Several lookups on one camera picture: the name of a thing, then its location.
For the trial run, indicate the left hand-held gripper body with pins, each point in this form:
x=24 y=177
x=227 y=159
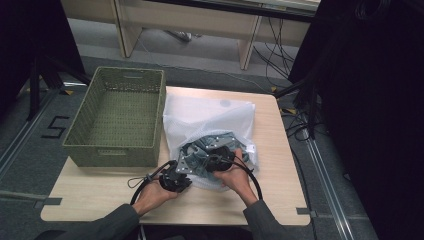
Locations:
x=175 y=180

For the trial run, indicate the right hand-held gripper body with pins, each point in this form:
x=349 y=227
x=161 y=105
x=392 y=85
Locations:
x=218 y=158

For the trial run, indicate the light blue denim garment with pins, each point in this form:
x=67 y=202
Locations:
x=200 y=158

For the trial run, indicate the white mesh laundry bag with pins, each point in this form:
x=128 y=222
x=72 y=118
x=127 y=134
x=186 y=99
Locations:
x=200 y=113

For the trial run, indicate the green woven basket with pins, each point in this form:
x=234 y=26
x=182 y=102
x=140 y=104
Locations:
x=113 y=110

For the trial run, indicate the person's left hand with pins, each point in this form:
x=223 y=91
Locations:
x=153 y=195

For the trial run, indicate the person's right hand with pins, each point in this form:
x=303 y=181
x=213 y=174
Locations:
x=235 y=180

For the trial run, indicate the person's dark lap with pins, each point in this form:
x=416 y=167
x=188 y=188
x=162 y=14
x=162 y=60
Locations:
x=200 y=234

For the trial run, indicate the grey tape strip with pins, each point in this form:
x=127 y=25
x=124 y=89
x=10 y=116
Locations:
x=306 y=212
x=48 y=201

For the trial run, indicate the black metal stand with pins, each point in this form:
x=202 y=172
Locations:
x=43 y=76
x=305 y=96

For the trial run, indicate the grey thing under desk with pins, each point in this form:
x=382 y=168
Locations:
x=181 y=35

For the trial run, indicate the light wooden desk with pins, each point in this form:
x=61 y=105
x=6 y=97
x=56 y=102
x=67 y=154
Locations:
x=186 y=20

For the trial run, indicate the black curtain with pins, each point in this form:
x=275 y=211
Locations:
x=373 y=110
x=30 y=40

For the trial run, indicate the metal floor rail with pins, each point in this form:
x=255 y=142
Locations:
x=328 y=186
x=23 y=136

